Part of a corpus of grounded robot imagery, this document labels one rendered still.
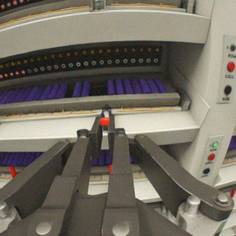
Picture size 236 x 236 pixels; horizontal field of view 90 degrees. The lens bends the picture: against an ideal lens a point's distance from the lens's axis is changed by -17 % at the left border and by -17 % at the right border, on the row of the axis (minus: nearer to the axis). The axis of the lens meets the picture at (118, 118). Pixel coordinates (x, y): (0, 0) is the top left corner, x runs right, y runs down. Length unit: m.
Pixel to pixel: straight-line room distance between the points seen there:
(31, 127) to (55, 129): 0.06
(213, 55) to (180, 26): 0.07
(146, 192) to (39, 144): 0.28
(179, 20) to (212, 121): 0.20
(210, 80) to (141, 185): 0.30
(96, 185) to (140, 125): 0.22
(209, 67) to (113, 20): 0.17
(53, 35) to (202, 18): 0.24
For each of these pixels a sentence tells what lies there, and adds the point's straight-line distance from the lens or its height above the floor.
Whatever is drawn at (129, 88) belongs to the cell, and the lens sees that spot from 0.33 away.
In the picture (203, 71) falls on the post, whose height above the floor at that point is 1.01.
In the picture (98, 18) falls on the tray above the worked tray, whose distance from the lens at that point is 0.23.
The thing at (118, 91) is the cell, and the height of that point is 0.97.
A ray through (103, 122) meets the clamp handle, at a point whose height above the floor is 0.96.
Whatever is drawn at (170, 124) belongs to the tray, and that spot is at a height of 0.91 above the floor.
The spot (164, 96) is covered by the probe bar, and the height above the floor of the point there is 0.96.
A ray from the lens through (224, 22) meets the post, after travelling 0.30.
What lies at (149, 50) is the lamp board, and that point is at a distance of 0.38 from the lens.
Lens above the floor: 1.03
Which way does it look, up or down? 23 degrees down
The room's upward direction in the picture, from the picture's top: 3 degrees counter-clockwise
